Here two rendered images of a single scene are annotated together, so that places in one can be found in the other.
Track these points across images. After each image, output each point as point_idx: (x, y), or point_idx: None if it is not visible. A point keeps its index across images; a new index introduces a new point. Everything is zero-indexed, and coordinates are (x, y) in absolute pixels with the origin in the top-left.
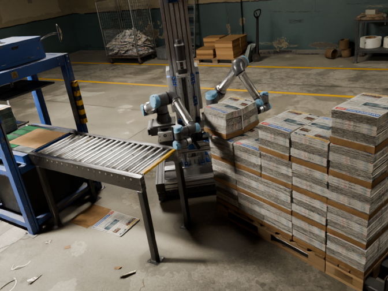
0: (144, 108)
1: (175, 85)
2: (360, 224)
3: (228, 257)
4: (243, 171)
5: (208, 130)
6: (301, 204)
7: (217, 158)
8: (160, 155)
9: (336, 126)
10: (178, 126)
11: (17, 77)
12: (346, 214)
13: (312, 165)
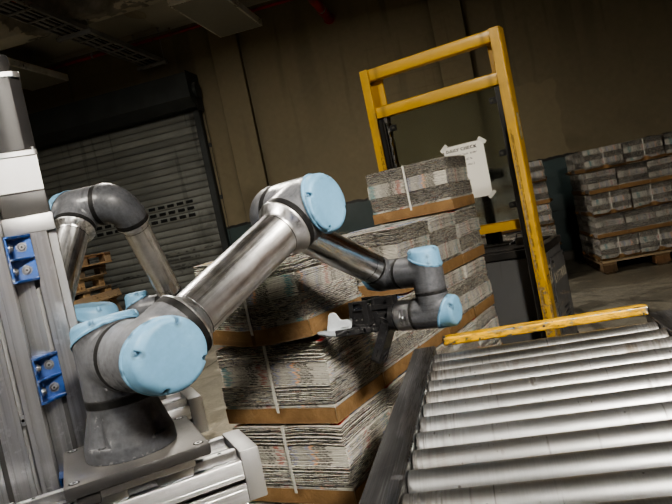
0: (199, 323)
1: (34, 278)
2: (493, 316)
3: None
4: (400, 380)
5: (324, 318)
6: None
7: (352, 405)
8: (491, 346)
9: (450, 181)
10: (424, 246)
11: None
12: (484, 315)
13: (453, 262)
